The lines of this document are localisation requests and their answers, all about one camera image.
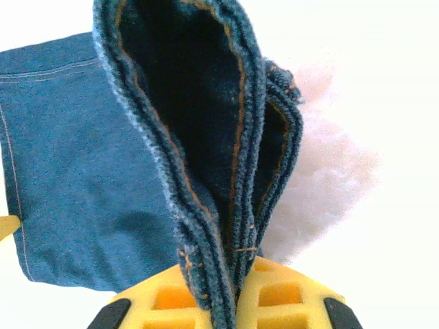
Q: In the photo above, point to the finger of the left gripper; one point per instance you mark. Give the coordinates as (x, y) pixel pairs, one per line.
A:
(8, 228)

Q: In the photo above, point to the blue denim skirt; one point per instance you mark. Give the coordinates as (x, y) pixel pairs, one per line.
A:
(103, 171)

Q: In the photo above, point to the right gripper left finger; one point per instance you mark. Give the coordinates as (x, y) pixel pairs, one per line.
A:
(154, 301)

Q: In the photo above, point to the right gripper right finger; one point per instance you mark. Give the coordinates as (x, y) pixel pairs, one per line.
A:
(295, 298)

